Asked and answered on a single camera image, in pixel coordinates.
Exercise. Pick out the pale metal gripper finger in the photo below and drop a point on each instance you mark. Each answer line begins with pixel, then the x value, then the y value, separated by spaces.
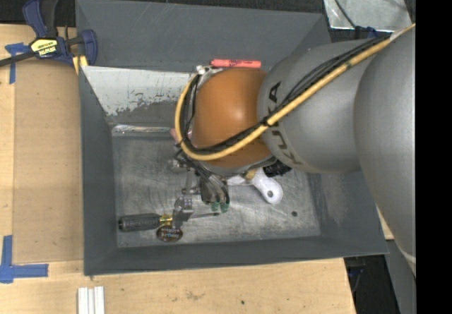
pixel 183 206
pixel 188 192

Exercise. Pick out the dark round badge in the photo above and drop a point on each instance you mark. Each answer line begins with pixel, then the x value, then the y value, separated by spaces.
pixel 169 234

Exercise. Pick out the grey metal bin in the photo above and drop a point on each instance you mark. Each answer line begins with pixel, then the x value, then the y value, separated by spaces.
pixel 141 178

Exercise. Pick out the pink-orange marker pen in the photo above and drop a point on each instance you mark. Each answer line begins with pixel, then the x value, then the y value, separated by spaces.
pixel 234 63

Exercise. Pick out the pale wood flat board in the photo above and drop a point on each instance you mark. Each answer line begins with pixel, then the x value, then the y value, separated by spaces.
pixel 46 164

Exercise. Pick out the black cylinder on white bracket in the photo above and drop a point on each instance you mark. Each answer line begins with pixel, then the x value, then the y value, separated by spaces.
pixel 270 192

